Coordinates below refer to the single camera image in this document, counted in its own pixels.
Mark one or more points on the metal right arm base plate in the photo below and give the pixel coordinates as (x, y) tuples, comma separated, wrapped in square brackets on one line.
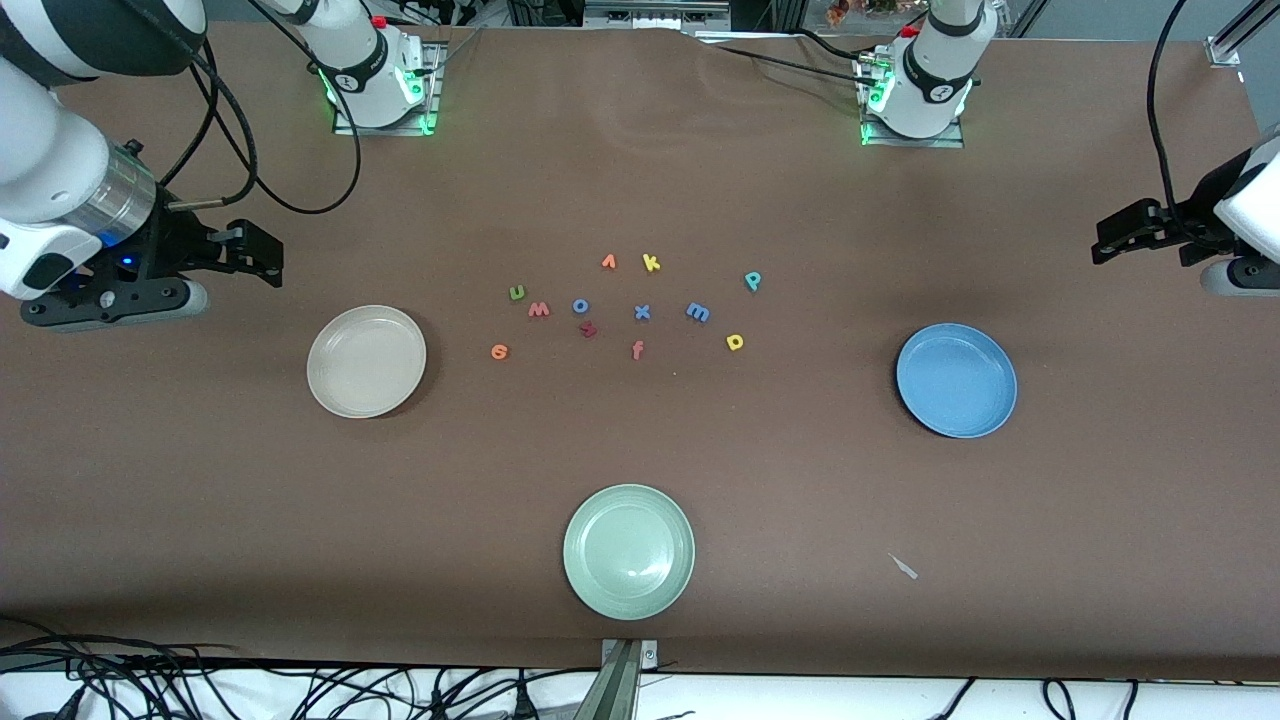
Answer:
[(345, 127)]

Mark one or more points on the small grey tape scrap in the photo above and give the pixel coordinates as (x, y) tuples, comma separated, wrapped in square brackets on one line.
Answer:
[(904, 566)]

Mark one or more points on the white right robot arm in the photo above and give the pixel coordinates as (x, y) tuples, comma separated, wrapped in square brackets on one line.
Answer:
[(40, 160)]

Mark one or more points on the blue foam letter m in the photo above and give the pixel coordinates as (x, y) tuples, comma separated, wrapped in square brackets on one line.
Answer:
[(698, 312)]

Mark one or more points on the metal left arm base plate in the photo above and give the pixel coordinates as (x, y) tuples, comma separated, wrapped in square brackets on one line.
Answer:
[(950, 140)]

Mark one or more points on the beige brown plate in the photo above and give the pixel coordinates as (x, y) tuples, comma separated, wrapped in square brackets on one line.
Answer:
[(367, 362)]

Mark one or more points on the aluminium profile rail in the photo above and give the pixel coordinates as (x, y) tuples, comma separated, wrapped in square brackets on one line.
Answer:
[(1222, 48)]

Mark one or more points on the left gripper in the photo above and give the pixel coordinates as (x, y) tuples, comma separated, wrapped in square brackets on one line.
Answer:
[(1192, 221)]

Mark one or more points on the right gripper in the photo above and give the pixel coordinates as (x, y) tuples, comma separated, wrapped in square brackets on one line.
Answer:
[(176, 243)]

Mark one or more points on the brown paper table cover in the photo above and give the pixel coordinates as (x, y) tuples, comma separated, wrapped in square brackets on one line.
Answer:
[(640, 450)]

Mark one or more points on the blue plate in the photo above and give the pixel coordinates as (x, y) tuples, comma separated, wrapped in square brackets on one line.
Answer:
[(957, 381)]

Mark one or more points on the dried orange flowers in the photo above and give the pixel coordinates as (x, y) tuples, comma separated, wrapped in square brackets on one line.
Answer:
[(838, 12)]

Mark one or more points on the grey metal camera post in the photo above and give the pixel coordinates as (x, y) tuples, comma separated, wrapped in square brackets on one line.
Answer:
[(625, 690)]

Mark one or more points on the pale green plate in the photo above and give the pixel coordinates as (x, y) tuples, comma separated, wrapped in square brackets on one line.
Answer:
[(629, 552)]

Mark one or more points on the grey metal frame bar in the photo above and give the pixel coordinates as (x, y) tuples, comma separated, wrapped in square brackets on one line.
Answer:
[(650, 15)]

